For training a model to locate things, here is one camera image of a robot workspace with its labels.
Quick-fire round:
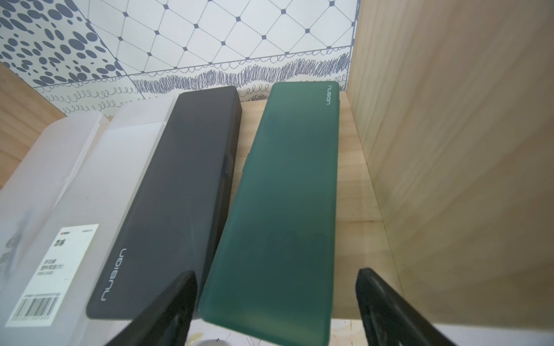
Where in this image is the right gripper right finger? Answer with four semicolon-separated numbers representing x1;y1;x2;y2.
356;268;454;345

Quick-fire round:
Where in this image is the frosted clear pencil case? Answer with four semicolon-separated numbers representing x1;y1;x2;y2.
1;111;110;286

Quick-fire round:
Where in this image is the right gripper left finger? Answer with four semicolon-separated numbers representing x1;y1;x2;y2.
108;270;198;345

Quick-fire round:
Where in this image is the dark green pencil case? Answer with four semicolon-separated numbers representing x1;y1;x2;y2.
199;82;340;345

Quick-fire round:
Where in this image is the black pencil case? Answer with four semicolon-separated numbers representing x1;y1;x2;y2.
86;86;242;320

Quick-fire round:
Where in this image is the wooden two-tier shelf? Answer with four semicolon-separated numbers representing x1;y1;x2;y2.
1;1;553;331

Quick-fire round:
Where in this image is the frosted barcode pencil case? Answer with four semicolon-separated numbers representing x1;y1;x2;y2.
1;95;177;345

